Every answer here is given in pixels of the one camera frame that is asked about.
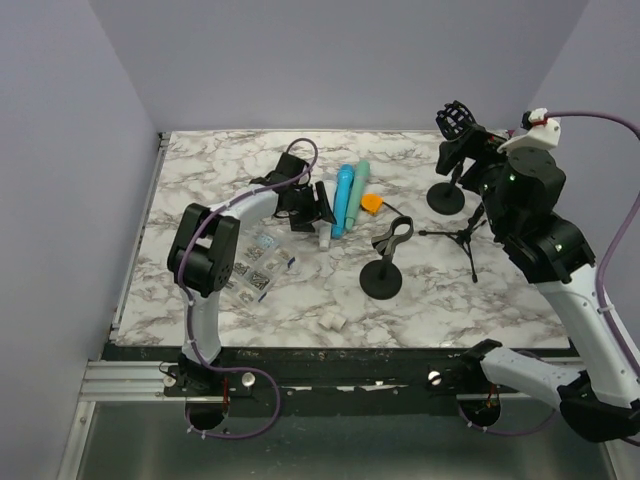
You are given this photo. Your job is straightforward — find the mint green microphone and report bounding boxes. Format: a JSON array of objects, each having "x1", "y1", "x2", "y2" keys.
[{"x1": 344, "y1": 160, "x2": 370, "y2": 231}]

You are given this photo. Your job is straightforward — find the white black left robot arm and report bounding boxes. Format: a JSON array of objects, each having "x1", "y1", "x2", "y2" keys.
[{"x1": 167, "y1": 151, "x2": 335, "y2": 395}]

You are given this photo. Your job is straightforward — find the orange tape measure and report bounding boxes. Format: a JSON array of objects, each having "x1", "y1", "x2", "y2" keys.
[{"x1": 360, "y1": 193, "x2": 384, "y2": 215}]

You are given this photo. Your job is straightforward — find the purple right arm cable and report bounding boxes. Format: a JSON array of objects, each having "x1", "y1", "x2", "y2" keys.
[{"x1": 457, "y1": 110, "x2": 640, "y2": 447}]

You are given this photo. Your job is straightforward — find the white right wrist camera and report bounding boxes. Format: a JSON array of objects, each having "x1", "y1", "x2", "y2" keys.
[{"x1": 497, "y1": 108, "x2": 561, "y2": 154}]

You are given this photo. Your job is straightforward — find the black shock-mount tripod stand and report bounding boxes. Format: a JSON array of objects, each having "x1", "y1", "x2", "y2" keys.
[{"x1": 418, "y1": 204, "x2": 487, "y2": 283}]

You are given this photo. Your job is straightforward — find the black round-base microphone stand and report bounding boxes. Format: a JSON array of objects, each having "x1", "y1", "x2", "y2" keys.
[{"x1": 359, "y1": 216, "x2": 414, "y2": 300}]

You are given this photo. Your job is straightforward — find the clear plastic screw box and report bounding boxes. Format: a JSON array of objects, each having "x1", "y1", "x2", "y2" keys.
[{"x1": 223, "y1": 227, "x2": 296, "y2": 308}]

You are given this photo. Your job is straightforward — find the small white plastic fitting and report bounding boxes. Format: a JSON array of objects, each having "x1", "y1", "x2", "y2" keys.
[{"x1": 318, "y1": 312, "x2": 346, "y2": 332}]

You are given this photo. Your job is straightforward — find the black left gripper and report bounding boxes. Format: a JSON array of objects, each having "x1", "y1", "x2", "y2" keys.
[{"x1": 287, "y1": 182, "x2": 336, "y2": 233}]

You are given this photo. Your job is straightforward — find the blue microphone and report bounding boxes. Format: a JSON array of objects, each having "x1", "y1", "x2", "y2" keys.
[{"x1": 331, "y1": 164, "x2": 355, "y2": 239}]

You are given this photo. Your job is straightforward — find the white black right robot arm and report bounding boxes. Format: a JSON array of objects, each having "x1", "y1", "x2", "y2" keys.
[{"x1": 436, "y1": 124, "x2": 639, "y2": 442}]

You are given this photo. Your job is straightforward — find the black shock-mount stand round base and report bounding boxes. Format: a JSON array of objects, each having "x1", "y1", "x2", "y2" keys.
[{"x1": 426, "y1": 100, "x2": 476, "y2": 216}]

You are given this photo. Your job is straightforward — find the white microphone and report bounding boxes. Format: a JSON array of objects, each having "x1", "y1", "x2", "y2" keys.
[{"x1": 317, "y1": 177, "x2": 337, "y2": 251}]

